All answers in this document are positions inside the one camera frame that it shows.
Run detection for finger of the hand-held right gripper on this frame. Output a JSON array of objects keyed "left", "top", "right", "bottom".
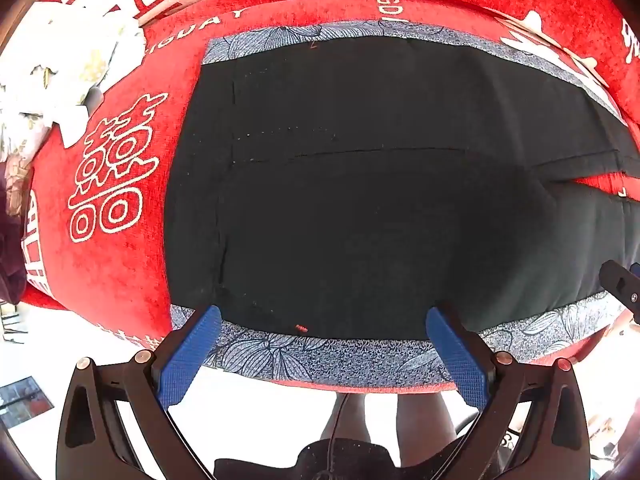
[{"left": 599, "top": 260, "right": 640, "bottom": 325}]

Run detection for red printed sofa cover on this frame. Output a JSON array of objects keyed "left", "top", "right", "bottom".
[{"left": 20, "top": 0, "right": 640, "bottom": 395}]

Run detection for dark purple cloth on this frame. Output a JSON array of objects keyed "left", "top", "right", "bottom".
[{"left": 0, "top": 155, "right": 35, "bottom": 306}]

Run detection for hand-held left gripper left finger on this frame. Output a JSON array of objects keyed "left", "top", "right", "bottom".
[{"left": 56, "top": 305, "right": 223, "bottom": 480}]

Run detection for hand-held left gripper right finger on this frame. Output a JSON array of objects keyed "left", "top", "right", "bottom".
[{"left": 425, "top": 306, "right": 589, "bottom": 480}]

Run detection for white floral cloth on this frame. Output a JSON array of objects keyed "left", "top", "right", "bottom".
[{"left": 0, "top": 0, "right": 147, "bottom": 161}]

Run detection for black pants with floral waistband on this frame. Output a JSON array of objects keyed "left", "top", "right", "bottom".
[{"left": 162, "top": 20, "right": 640, "bottom": 388}]

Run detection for person's leg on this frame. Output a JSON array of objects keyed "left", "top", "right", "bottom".
[
  {"left": 319, "top": 394, "right": 373, "bottom": 448},
  {"left": 399, "top": 394, "right": 457, "bottom": 468}
]

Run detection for dark flat panel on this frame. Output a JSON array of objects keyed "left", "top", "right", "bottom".
[{"left": 0, "top": 374, "right": 55, "bottom": 430}]

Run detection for black cable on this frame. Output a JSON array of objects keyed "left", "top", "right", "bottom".
[{"left": 322, "top": 394, "right": 352, "bottom": 480}]

